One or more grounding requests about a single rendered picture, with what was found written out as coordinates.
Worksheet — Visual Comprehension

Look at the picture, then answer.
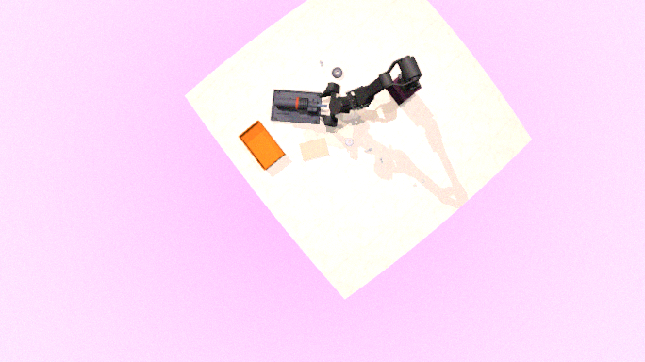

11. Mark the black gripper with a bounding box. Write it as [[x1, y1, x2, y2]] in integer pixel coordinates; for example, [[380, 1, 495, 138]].
[[317, 82, 344, 127]]

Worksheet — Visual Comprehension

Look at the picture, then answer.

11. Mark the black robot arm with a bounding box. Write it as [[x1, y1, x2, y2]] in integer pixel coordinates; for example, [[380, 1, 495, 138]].
[[329, 55, 422, 114]]

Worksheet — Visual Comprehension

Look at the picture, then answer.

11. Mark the orange rectangular tray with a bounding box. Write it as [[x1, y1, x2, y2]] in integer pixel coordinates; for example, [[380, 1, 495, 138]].
[[239, 121, 285, 171]]

